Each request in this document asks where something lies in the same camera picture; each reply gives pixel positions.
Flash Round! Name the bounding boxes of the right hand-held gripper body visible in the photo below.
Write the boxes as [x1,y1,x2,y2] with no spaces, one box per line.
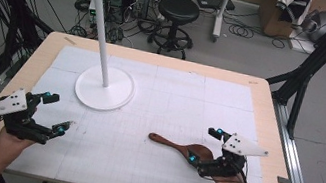
[195,126,272,183]

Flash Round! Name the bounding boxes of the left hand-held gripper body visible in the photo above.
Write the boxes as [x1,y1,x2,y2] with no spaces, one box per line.
[0,84,61,147]

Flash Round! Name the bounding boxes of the brown wooden spoon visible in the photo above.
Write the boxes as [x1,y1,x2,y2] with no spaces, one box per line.
[145,131,218,165]

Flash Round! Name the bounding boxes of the white hook stand rack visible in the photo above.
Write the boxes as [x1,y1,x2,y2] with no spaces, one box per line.
[41,0,152,117]

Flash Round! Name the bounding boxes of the person's left hand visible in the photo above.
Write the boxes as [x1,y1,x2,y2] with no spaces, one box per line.
[0,125,39,172]

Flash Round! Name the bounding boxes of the white grid mat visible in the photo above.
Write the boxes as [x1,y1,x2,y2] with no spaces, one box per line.
[5,38,292,183]

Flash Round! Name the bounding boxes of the beige tape piece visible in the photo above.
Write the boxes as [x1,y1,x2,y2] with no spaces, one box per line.
[62,36,79,47]

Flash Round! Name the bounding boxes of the white metal stand leg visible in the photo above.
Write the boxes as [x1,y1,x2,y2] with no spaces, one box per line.
[209,0,235,46]

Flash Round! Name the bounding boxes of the brown cardboard box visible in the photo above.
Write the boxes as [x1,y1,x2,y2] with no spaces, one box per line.
[254,0,314,44]

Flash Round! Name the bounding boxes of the black round stool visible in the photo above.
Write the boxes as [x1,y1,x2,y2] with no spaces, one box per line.
[143,0,203,62]

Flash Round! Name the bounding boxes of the black flat device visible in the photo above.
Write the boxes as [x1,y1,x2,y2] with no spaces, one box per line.
[194,0,238,16]

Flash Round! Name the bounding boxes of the grey round appliance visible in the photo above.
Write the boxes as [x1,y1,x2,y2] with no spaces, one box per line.
[297,7,326,46]

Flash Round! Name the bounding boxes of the coiled black floor cable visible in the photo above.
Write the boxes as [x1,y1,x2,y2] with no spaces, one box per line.
[227,21,257,40]

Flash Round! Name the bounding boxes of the black frame struts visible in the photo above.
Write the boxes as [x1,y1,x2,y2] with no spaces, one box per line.
[256,0,326,147]

